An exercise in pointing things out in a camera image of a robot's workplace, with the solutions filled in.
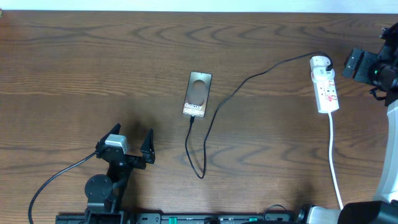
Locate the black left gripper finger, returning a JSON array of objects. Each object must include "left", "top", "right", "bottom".
[
  {"left": 140, "top": 129, "right": 155, "bottom": 164},
  {"left": 97, "top": 123, "right": 121, "bottom": 145}
]

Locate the black charger cable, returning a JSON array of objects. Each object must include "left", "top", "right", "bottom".
[{"left": 184, "top": 51, "right": 334, "bottom": 180}]

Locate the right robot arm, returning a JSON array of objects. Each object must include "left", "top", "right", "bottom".
[{"left": 297, "top": 23, "right": 397, "bottom": 223}]

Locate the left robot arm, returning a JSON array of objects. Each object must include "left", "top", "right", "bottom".
[{"left": 83, "top": 123, "right": 155, "bottom": 223}]

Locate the white charger adapter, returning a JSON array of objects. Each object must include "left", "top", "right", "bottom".
[{"left": 311, "top": 67, "right": 335, "bottom": 83}]

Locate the white power strip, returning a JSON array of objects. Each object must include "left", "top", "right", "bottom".
[{"left": 310, "top": 56, "right": 339, "bottom": 114}]

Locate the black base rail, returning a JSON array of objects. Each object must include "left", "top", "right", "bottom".
[{"left": 55, "top": 204, "right": 313, "bottom": 224}]

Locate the white power strip cord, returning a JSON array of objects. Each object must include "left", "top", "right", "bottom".
[{"left": 327, "top": 111, "right": 345, "bottom": 210}]

